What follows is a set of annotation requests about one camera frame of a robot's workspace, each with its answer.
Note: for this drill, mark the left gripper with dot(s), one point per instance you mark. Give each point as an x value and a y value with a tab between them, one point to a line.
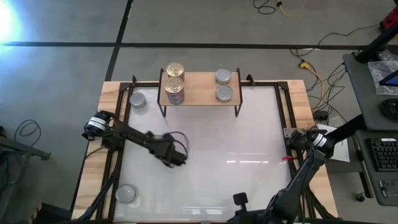
169	152

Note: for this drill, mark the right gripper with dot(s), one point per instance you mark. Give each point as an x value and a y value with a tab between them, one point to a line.
241	199

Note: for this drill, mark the Wild Planet gold-lid can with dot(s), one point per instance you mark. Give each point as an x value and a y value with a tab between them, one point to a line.
174	85
175	99
175	103
174	68

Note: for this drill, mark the Bumble Bee silver-lid can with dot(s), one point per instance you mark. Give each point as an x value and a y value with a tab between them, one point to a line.
223	76
137	100
126	193
224	93

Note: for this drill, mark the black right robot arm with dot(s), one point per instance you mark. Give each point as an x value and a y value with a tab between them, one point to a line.
298	177

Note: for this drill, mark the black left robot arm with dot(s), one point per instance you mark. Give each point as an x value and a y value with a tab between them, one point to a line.
133	137

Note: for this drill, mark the red clip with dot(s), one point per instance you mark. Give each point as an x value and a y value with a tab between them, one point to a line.
285	158

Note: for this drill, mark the white paper sheet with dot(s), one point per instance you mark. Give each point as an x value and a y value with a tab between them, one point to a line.
342	152

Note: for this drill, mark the black power adapter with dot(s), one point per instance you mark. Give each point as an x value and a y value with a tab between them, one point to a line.
320	114

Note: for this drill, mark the caster wheel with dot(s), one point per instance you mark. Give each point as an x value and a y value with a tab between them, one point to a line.
361	197

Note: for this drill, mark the black desk support bar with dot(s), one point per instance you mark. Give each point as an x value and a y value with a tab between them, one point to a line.
348	129

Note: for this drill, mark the black box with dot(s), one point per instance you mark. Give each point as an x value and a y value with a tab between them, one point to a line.
53	215

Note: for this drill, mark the grey keyboard tray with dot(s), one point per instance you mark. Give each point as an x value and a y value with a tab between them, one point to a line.
373	186

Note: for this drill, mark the grey metal stand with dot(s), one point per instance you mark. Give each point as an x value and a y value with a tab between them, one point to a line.
21	148

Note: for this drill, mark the black keyboard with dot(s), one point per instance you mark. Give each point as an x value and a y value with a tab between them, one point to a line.
384	154

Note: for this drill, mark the grey desk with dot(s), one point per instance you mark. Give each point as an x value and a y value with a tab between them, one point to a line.
360	93

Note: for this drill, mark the clear plastic bag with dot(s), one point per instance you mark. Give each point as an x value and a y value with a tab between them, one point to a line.
377	71

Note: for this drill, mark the blue screen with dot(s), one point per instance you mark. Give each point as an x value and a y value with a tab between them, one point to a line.
392	79

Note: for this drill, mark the black stand pole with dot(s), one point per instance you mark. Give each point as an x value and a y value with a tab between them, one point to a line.
374	46

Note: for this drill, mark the black metal table frame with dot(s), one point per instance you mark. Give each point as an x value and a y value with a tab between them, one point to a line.
117	183

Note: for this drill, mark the wooden shelf black metal frame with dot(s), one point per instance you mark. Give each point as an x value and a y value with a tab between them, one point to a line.
202	90

